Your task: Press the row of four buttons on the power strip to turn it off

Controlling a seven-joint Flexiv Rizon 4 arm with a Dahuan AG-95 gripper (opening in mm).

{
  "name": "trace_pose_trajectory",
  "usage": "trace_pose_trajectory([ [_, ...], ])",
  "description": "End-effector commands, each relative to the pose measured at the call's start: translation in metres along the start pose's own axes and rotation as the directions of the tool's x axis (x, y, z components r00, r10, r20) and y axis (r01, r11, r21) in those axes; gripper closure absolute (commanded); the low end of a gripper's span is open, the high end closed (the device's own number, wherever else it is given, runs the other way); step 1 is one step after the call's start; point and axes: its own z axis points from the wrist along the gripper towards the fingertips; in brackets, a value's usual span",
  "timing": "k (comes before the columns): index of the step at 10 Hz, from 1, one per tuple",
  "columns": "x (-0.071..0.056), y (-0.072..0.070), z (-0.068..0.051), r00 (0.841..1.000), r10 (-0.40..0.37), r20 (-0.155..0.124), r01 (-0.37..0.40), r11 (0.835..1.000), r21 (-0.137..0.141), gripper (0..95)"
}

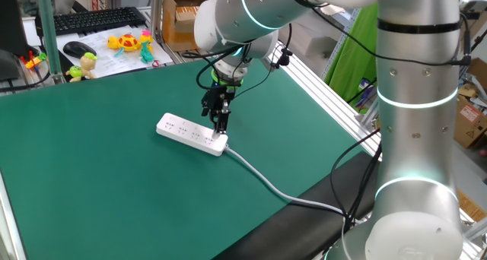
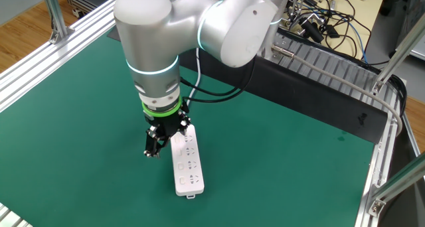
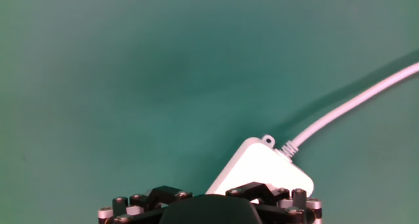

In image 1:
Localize black desk cable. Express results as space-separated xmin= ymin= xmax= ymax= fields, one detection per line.
xmin=0 ymin=68 xmax=53 ymax=94

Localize black monitor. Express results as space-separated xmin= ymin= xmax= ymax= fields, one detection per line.
xmin=0 ymin=0 xmax=30 ymax=82

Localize green cloth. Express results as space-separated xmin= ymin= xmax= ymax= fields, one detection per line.
xmin=323 ymin=3 xmax=381 ymax=105

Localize black cable with lump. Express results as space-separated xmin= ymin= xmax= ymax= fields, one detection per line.
xmin=232 ymin=22 xmax=294 ymax=100

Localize white four-socket power strip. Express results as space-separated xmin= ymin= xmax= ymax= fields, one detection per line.
xmin=155 ymin=112 xmax=229 ymax=157

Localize beige doll green cap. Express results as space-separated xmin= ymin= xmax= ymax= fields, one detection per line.
xmin=78 ymin=52 xmax=98 ymax=81

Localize yellow duck toy pink hat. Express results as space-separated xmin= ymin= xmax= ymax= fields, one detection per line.
xmin=138 ymin=30 xmax=156 ymax=65

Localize white paper sheets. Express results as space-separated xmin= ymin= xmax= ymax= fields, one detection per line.
xmin=56 ymin=24 xmax=174 ymax=79

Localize white power strip cable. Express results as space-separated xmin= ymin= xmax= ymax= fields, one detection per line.
xmin=223 ymin=144 xmax=355 ymax=260

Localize aluminium frame post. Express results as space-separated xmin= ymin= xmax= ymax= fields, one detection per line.
xmin=37 ymin=0 xmax=65 ymax=85
xmin=150 ymin=0 xmax=165 ymax=44

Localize white foam block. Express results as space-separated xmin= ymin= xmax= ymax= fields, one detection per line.
xmin=277 ymin=5 xmax=343 ymax=69

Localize open cardboard box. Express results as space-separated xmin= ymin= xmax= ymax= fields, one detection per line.
xmin=162 ymin=0 xmax=221 ymax=52

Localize cardboard box red label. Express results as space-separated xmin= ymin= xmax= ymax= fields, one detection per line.
xmin=453 ymin=94 xmax=487 ymax=150

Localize red yellow block toy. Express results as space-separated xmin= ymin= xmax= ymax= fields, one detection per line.
xmin=19 ymin=50 xmax=49 ymax=71

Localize aluminium table frame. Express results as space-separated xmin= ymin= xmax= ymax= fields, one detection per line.
xmin=0 ymin=39 xmax=487 ymax=260

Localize green table mat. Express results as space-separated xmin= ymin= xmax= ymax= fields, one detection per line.
xmin=0 ymin=56 xmax=366 ymax=260

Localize black base cables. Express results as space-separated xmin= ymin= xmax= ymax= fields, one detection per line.
xmin=329 ymin=128 xmax=384 ymax=230

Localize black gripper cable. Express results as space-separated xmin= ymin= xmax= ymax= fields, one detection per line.
xmin=196 ymin=43 xmax=252 ymax=92

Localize orange cardboard sheet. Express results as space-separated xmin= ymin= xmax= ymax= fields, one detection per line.
xmin=457 ymin=189 xmax=487 ymax=223

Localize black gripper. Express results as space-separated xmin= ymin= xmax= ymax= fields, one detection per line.
xmin=200 ymin=84 xmax=236 ymax=139

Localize black keyboard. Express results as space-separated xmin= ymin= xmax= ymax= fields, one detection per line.
xmin=34 ymin=6 xmax=148 ymax=38

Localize long black arm cable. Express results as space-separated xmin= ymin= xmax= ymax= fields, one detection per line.
xmin=284 ymin=0 xmax=475 ymax=68

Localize black computer mouse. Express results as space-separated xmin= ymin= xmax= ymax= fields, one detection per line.
xmin=62 ymin=40 xmax=97 ymax=59

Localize yellow orange turtle toy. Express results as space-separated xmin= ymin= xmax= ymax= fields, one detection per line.
xmin=106 ymin=33 xmax=142 ymax=58

